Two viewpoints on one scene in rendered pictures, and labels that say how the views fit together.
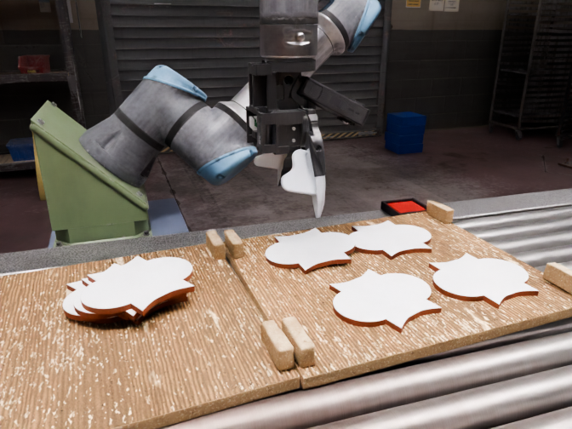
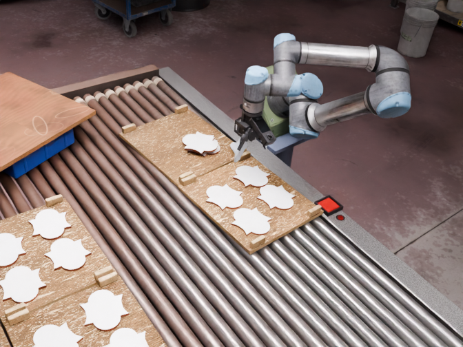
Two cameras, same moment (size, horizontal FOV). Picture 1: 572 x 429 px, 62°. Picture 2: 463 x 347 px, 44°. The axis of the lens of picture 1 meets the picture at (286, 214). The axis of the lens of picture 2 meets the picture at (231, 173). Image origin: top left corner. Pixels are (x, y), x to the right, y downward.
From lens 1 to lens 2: 1.91 m
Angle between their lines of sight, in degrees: 60
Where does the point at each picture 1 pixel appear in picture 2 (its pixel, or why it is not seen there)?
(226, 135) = (299, 119)
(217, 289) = (213, 161)
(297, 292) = (220, 178)
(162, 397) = (162, 164)
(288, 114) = (241, 125)
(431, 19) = not seen: outside the picture
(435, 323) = (215, 209)
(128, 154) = (275, 102)
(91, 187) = not seen: hidden behind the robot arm
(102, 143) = not seen: hidden behind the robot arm
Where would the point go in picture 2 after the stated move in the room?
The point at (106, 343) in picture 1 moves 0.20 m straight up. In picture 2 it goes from (178, 149) to (178, 107)
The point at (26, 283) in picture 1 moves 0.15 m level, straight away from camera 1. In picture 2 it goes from (200, 124) to (222, 111)
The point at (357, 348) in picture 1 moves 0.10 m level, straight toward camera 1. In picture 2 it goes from (194, 194) to (167, 195)
